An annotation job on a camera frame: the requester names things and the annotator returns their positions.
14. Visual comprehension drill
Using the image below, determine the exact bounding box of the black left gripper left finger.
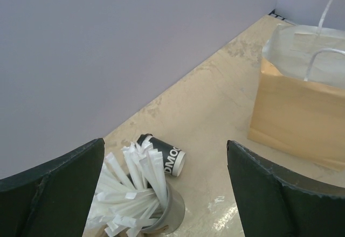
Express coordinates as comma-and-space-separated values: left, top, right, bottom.
1, 138, 105, 236

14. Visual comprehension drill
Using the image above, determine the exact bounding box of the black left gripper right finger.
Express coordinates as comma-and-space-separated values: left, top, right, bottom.
227, 140, 344, 236

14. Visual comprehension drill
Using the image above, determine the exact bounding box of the brown paper takeout bag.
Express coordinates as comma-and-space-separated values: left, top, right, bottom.
247, 16, 344, 171

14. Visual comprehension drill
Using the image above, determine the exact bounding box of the black paper coffee cup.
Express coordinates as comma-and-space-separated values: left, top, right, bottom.
137, 134, 186, 177

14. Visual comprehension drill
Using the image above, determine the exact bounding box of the grey straw holder cup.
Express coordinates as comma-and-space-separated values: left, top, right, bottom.
141, 182, 185, 235

